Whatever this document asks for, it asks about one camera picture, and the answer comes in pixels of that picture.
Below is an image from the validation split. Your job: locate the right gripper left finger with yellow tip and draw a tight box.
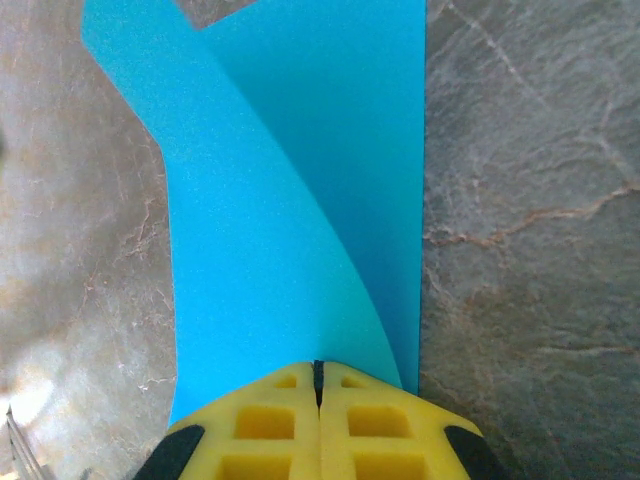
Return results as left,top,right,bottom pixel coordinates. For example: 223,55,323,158
132,360,321,480

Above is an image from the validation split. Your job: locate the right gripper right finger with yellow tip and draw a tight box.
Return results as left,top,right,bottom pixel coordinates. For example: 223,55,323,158
318,360,506,480

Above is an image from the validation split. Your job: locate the blue paper sheet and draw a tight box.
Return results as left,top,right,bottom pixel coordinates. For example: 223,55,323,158
81,0,426,431

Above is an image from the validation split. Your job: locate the aluminium table side rail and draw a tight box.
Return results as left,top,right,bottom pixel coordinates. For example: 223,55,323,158
4,402,51,480

